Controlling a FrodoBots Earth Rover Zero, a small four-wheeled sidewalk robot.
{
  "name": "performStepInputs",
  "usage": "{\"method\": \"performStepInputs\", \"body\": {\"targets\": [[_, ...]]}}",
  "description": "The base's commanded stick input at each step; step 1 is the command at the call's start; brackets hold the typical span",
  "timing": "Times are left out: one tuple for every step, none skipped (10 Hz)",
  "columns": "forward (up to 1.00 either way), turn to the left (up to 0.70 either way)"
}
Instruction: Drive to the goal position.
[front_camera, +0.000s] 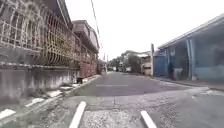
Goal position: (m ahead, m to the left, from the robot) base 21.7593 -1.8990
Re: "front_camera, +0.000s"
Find kerb with white blocks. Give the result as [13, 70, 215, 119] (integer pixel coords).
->
[0, 74, 103, 125]

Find blue building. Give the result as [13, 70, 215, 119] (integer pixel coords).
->
[153, 13, 224, 83]

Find pale building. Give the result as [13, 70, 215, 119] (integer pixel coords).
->
[137, 51, 153, 76]

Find grey pole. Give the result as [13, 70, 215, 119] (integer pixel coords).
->
[150, 43, 156, 77]

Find black box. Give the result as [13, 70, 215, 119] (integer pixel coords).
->
[75, 77, 84, 85]

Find overhead wires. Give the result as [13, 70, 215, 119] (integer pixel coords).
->
[89, 0, 106, 52]

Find building with red gate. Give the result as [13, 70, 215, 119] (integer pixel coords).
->
[71, 19, 101, 80]

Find robot's own part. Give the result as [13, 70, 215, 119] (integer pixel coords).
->
[140, 110, 158, 128]
[68, 100, 87, 128]

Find grey asphalt road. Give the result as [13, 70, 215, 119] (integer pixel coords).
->
[9, 71, 224, 128]

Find pale pavement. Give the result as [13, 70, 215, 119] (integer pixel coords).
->
[149, 75, 224, 92]

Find distant trees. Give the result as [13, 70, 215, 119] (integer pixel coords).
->
[107, 49, 143, 74]

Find wall with metal grille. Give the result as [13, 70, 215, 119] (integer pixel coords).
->
[0, 0, 82, 103]

